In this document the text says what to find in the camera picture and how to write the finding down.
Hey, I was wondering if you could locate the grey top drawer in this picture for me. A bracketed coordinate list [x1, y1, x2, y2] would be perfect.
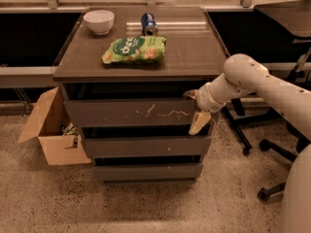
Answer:
[64, 99, 197, 127]

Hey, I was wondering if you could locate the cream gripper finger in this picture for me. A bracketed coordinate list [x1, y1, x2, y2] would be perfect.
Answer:
[183, 89, 197, 100]
[189, 112, 212, 135]

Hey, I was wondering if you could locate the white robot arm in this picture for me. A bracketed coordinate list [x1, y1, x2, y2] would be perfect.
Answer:
[186, 53, 311, 233]

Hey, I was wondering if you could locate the white ceramic bowl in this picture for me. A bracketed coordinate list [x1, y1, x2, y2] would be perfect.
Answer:
[84, 10, 115, 35]

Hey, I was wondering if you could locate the open cardboard box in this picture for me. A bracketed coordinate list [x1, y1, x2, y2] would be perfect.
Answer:
[18, 87, 90, 165]

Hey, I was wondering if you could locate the black desk leg stand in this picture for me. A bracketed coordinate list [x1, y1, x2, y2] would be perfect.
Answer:
[222, 99, 281, 155]

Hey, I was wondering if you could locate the green chip bag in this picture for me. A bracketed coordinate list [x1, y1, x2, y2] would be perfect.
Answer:
[102, 36, 166, 64]

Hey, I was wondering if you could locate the grey middle drawer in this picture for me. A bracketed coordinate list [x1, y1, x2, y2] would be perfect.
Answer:
[82, 136, 211, 158]

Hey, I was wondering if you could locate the blue soda can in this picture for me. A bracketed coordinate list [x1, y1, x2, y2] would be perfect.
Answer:
[141, 13, 158, 36]

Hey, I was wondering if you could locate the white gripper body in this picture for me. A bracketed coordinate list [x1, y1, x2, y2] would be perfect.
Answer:
[196, 83, 225, 113]

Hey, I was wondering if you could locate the dark side table top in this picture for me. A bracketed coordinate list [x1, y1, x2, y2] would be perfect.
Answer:
[254, 0, 311, 39]

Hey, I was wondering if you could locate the grey drawer cabinet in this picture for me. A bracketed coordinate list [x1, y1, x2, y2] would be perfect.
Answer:
[52, 6, 231, 183]

